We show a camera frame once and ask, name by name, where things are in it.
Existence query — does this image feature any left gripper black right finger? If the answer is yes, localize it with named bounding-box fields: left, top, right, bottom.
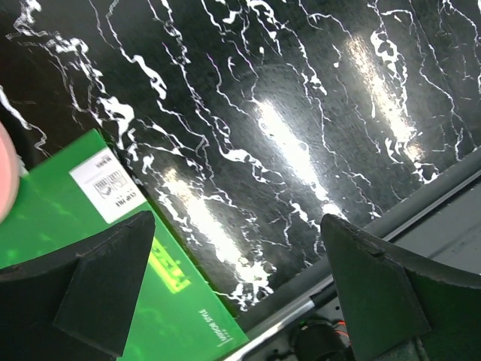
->
left=321, top=214, right=480, bottom=360

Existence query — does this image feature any black marble pattern mat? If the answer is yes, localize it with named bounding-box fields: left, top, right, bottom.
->
left=1, top=1, right=480, bottom=312

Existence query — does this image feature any green plastic board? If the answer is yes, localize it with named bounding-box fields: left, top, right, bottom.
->
left=1, top=130, right=248, bottom=360

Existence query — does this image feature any pink three-tier shelf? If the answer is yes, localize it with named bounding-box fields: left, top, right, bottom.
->
left=0, top=124, right=20, bottom=221

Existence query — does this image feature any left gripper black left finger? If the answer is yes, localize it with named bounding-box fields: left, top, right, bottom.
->
left=1, top=211, right=156, bottom=360

